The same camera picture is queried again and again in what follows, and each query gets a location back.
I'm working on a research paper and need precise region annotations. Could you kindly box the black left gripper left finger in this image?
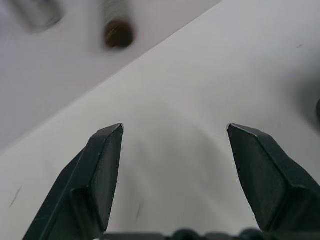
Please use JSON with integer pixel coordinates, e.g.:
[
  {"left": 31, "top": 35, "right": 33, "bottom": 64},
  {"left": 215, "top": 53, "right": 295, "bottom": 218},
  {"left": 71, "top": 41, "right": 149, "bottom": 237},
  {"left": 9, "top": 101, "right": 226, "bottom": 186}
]
[{"left": 23, "top": 123, "right": 124, "bottom": 240}]

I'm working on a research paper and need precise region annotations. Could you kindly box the silver table leg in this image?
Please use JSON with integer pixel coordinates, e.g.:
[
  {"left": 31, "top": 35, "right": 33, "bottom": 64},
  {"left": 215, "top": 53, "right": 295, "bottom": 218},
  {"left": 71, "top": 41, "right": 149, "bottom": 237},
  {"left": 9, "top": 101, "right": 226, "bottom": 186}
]
[{"left": 9, "top": 0, "right": 65, "bottom": 33}]

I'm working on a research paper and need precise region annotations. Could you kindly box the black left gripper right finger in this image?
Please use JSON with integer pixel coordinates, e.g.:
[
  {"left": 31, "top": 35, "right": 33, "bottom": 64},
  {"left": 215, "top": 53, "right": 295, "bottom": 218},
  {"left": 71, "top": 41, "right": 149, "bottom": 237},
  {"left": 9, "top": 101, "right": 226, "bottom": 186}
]
[{"left": 226, "top": 122, "right": 320, "bottom": 233}]

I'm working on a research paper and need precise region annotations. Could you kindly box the brown table leg foot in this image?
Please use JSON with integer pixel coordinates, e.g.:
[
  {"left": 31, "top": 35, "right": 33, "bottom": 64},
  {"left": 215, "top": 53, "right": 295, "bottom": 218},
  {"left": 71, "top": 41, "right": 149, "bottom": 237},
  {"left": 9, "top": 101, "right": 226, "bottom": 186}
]
[{"left": 102, "top": 0, "right": 136, "bottom": 50}]

